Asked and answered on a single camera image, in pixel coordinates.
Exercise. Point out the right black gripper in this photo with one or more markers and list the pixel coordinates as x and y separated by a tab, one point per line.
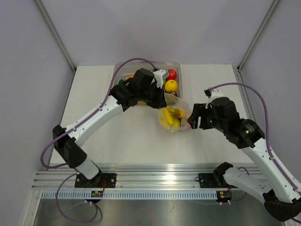
200	109

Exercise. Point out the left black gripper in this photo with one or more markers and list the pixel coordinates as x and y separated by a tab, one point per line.
160	101

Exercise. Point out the yellow toy banana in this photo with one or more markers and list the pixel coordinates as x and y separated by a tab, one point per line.
171	118

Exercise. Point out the clear zip top bag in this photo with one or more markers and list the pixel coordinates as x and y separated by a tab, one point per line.
177	103

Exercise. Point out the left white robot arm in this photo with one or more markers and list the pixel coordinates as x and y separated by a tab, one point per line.
68	141

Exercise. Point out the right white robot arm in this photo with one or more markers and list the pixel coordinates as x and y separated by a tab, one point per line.
281	199

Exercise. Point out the orange toy citrus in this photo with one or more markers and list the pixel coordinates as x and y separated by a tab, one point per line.
171	85

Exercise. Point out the dark red toy apple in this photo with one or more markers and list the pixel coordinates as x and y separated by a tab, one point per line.
173	93

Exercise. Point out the red toy tomato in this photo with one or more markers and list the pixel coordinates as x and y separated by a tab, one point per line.
172	75

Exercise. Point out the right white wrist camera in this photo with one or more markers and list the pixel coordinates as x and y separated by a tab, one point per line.
213	94

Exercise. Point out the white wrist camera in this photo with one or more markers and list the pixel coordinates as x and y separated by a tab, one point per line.
213	94
160	75

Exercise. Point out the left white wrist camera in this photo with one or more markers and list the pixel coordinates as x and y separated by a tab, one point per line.
160	75

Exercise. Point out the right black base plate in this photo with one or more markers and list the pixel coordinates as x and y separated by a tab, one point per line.
211	180

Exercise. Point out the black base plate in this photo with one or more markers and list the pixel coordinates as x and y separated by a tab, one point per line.
211	180
101	180

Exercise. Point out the aluminium mounting rail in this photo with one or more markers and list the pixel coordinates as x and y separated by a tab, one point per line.
134	176

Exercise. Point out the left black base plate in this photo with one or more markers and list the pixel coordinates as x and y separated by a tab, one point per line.
101	180

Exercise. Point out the white slotted cable duct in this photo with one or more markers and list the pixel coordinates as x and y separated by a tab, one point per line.
130	195

